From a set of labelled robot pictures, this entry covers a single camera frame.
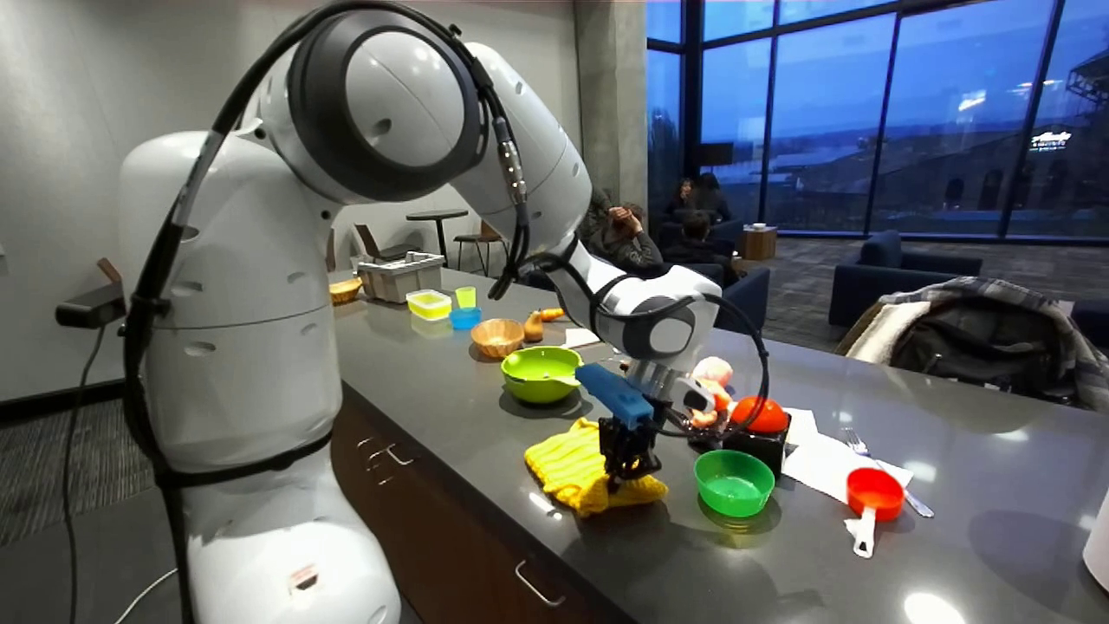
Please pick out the plush toy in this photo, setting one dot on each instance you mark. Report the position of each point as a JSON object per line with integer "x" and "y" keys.
{"x": 707, "y": 401}

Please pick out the orange tomato toy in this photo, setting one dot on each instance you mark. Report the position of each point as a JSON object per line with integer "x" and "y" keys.
{"x": 759, "y": 416}

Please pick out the small green bowl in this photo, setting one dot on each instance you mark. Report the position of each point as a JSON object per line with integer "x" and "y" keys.
{"x": 731, "y": 481}

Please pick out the yellow plastic container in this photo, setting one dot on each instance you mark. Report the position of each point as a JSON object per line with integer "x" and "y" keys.
{"x": 429, "y": 305}

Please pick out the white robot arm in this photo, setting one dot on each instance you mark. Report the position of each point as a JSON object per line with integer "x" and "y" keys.
{"x": 231, "y": 349}

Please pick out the red measuring cup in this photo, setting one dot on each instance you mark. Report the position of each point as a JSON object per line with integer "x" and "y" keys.
{"x": 879, "y": 495}

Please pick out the metal wire basket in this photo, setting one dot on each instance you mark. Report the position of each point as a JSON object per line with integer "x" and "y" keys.
{"x": 397, "y": 278}

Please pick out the lime green colander bowl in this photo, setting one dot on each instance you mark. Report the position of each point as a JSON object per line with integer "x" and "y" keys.
{"x": 543, "y": 375}

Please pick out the wooden toy bread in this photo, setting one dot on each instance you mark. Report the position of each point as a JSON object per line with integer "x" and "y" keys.
{"x": 537, "y": 319}

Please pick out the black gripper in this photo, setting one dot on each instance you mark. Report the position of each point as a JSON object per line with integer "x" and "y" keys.
{"x": 626, "y": 456}

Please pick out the black box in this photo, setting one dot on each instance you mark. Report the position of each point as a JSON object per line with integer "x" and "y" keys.
{"x": 770, "y": 449}

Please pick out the yellow knitted cloth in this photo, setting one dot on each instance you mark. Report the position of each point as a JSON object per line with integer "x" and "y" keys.
{"x": 573, "y": 471}

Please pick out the wicker basket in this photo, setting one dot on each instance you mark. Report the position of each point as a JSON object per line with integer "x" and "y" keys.
{"x": 496, "y": 337}

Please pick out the jacket on chair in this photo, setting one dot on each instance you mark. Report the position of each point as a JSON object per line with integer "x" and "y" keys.
{"x": 992, "y": 334}

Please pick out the blue cup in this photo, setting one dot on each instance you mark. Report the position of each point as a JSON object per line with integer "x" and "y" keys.
{"x": 465, "y": 310}

